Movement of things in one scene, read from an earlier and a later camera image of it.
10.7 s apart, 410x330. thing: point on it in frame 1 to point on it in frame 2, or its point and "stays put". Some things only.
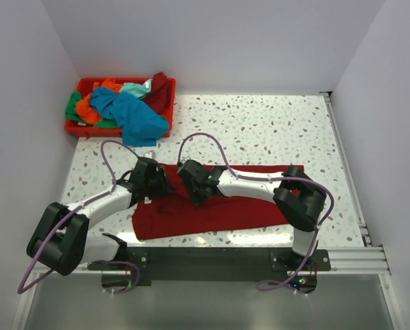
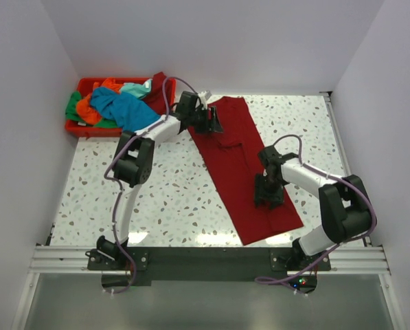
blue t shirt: [140, 122] stays put
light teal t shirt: [140, 91] stays put
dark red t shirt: [175, 212] to [233, 160]
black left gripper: [165, 188] to [204, 111]
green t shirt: [72, 113] stays put
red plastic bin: [84, 86] stays put
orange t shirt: [84, 109] stays put
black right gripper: [196, 200] to [275, 199]
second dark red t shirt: [159, 97] stays put
